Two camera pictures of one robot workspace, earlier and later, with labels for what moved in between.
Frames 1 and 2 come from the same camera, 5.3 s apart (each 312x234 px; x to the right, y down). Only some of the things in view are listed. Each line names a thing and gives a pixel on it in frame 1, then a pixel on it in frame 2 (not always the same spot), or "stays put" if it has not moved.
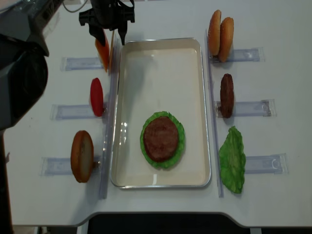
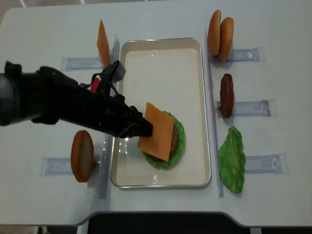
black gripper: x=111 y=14 → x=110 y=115
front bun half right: x=226 y=39 stays put
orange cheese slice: x=104 y=51 stays put
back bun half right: x=214 y=33 stays put
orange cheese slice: x=111 y=51 → x=159 y=144
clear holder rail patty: x=266 y=107 stays put
